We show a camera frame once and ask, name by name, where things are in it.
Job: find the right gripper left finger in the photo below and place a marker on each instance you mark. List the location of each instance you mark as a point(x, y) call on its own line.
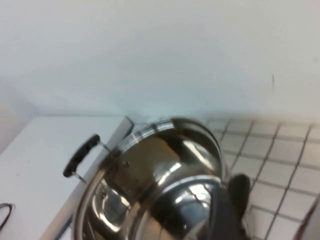
point(225, 215)

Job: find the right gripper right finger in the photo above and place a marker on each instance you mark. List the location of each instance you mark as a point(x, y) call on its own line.
point(312, 225)

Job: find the stainless steel cooking pot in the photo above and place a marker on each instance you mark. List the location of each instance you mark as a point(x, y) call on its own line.
point(150, 187)

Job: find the white black-grid table mat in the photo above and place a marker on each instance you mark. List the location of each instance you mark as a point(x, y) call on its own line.
point(275, 155)

